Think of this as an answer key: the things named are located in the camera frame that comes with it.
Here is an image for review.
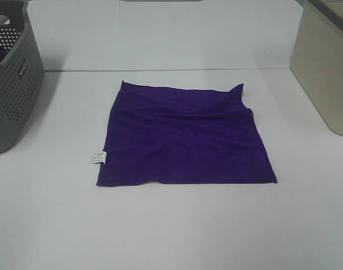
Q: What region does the purple microfiber towel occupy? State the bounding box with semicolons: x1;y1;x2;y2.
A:
96;82;277;187

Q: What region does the grey perforated plastic basket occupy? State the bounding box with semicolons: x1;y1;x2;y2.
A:
0;1;44;153

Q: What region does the beige plastic bin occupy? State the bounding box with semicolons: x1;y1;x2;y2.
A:
290;1;343;136

